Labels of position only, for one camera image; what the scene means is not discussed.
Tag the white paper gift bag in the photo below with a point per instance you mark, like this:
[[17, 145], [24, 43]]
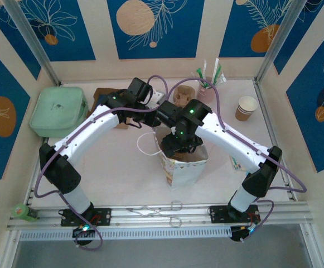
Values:
[[186, 176]]

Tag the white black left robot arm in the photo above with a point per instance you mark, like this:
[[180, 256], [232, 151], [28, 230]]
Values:
[[89, 131]]

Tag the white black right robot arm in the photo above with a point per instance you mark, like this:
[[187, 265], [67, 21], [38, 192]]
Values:
[[234, 142]]

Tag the stack of pulp cup carriers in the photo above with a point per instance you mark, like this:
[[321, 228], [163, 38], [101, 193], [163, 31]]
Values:
[[182, 93]]

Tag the pink straw holder cup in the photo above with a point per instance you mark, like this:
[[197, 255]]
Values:
[[205, 96]]

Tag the brown cardboard tray box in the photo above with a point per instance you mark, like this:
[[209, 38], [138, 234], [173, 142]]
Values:
[[103, 91]]

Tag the white paper-wrapped straw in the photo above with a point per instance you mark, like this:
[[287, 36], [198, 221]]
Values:
[[221, 80], [204, 69], [196, 77], [215, 69]]

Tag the green plastic stirrer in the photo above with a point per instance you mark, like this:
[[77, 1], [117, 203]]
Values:
[[200, 74], [218, 72]]

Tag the stack of brown paper cups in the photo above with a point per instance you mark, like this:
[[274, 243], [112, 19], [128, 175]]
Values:
[[245, 110]]

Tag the beige green-print sachet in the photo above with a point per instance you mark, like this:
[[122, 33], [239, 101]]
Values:
[[236, 165]]

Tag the mint green lunch bag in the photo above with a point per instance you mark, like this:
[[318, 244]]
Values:
[[57, 111]]

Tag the silver S-shaped hook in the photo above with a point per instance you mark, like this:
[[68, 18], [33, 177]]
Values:
[[175, 203]]

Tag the metal scissors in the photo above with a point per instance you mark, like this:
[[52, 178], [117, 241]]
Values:
[[147, 211]]

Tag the black controller board with LED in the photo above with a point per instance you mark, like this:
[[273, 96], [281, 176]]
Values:
[[83, 229], [238, 234]]

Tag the long aluminium base rail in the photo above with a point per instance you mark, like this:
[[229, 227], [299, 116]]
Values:
[[189, 213]]

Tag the aluminium frame post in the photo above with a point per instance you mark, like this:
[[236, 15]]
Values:
[[30, 36], [280, 36]]

